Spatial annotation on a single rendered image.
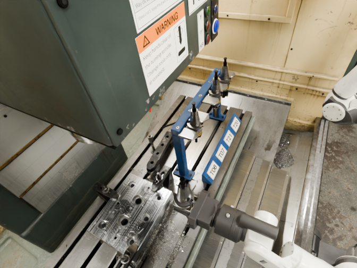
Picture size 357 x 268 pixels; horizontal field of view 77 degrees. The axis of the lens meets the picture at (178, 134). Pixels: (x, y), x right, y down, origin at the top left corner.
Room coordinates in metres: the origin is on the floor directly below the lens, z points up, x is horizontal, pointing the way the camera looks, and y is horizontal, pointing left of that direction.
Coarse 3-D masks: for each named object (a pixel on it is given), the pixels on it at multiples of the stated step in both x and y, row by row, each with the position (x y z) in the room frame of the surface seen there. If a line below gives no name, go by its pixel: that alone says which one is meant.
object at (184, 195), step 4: (180, 188) 0.31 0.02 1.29; (184, 188) 0.31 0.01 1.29; (188, 188) 0.32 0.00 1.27; (180, 192) 0.31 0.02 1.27; (184, 192) 0.31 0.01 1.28; (188, 192) 0.31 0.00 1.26; (176, 196) 0.32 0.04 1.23; (180, 196) 0.31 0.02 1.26; (184, 196) 0.31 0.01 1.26; (188, 196) 0.31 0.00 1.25; (180, 200) 0.31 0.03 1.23; (184, 200) 0.30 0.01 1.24; (188, 200) 0.31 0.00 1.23
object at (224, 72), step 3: (222, 66) 0.90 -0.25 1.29; (225, 66) 0.89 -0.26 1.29; (222, 69) 0.89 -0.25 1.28; (225, 69) 0.89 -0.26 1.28; (222, 72) 0.89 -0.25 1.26; (225, 72) 0.88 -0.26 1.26; (222, 75) 0.89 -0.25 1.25; (225, 75) 0.88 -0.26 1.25; (228, 75) 0.89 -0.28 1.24; (222, 78) 0.88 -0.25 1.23; (225, 78) 0.88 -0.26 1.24; (228, 78) 0.89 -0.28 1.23
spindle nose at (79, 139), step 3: (69, 132) 0.40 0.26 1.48; (72, 135) 0.39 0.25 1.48; (75, 135) 0.39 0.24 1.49; (78, 135) 0.38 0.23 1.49; (75, 138) 0.40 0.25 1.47; (78, 138) 0.39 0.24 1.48; (81, 138) 0.38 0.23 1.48; (84, 138) 0.38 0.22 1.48; (81, 141) 0.39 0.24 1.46; (84, 141) 0.38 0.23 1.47; (87, 141) 0.38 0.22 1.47; (90, 141) 0.38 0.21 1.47; (93, 141) 0.38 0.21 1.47
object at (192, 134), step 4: (184, 128) 0.62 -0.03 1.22; (180, 132) 0.60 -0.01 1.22; (184, 132) 0.59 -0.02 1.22; (188, 132) 0.59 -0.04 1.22; (192, 132) 0.59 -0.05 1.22; (196, 132) 0.58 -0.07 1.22; (180, 136) 0.58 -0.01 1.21; (184, 136) 0.57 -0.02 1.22; (188, 136) 0.57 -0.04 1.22; (192, 136) 0.57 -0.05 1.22; (196, 136) 0.57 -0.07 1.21; (192, 140) 0.55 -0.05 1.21
